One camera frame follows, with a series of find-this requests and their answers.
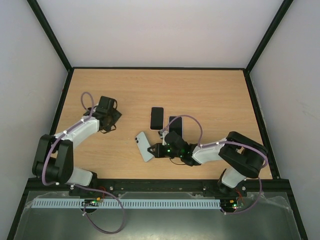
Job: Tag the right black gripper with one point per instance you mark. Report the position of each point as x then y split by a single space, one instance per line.
157 150

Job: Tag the black enclosure frame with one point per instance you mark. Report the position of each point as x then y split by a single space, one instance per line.
276 184

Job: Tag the light blue smartphone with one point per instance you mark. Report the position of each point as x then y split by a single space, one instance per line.
143 145

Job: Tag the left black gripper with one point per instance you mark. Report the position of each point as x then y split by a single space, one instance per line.
117 115

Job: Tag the pink phone case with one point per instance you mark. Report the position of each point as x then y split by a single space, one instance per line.
164 118

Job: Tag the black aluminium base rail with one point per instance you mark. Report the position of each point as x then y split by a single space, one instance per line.
207 188

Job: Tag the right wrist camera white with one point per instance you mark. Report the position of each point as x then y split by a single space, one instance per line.
162 135

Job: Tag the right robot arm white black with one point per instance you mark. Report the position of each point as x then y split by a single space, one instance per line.
245 157

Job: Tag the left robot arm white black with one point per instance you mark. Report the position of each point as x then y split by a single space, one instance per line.
54 158

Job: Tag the lilac magsafe phone case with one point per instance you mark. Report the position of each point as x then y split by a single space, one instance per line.
182 127

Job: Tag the white slotted cable duct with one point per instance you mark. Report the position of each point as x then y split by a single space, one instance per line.
72 203

